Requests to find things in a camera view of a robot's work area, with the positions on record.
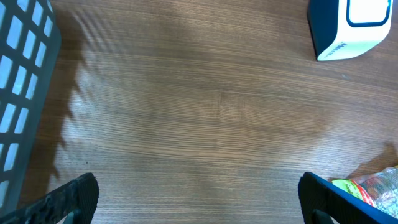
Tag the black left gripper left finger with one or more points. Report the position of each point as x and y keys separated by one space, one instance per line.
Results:
x=74 y=202

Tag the white barcode scanner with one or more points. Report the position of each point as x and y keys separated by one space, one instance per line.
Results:
x=345 y=29

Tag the green gummy candy bag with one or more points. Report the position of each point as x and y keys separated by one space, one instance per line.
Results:
x=378 y=190

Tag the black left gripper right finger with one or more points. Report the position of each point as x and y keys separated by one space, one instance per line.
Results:
x=323 y=202

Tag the grey plastic mesh basket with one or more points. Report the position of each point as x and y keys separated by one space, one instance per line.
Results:
x=30 y=43

